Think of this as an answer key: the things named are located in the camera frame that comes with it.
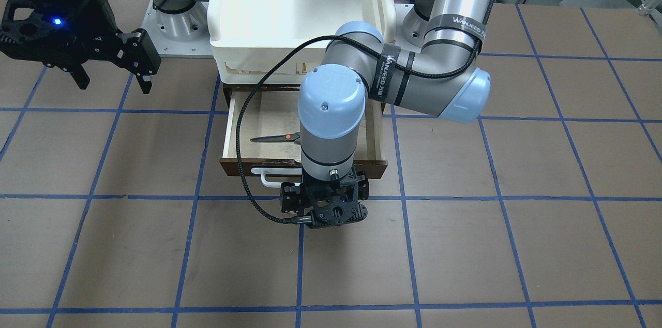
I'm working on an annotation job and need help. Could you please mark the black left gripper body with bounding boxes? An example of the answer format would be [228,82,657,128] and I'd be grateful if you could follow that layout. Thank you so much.
[280,166,369,229]

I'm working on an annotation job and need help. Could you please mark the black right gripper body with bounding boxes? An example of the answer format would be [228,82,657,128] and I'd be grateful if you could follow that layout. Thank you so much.
[2,0,161,78]

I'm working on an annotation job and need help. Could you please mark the grey orange scissors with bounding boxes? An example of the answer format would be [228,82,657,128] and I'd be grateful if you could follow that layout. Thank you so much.
[250,132,300,144]

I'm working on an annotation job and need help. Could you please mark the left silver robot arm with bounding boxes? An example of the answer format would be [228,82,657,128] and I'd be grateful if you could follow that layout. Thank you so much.
[281,0,494,228]

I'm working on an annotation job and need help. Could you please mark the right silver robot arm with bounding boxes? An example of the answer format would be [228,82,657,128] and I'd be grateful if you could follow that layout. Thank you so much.
[2,0,209,94]

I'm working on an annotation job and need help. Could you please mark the white plastic tray box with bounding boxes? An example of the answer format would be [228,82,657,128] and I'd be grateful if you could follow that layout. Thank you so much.
[207,0,396,85]

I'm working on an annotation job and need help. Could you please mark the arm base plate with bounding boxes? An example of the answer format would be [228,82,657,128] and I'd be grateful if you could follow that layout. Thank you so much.
[395,3,433,54]
[142,1,213,58]

